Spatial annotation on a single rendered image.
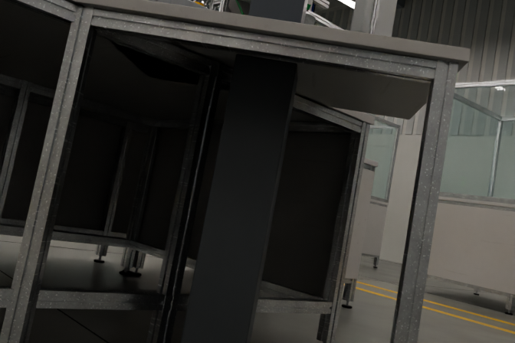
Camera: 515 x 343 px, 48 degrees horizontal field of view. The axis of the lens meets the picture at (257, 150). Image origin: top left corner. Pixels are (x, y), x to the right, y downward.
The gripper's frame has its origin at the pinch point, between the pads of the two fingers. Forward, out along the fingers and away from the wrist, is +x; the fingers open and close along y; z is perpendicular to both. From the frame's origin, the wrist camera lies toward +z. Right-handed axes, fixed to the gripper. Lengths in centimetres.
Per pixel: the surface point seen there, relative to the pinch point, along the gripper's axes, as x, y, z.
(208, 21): 27, 24, -46
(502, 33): -327, -869, 313
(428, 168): 50, -12, -84
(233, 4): -2.1, -22.0, 5.3
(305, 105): 29, -39, -21
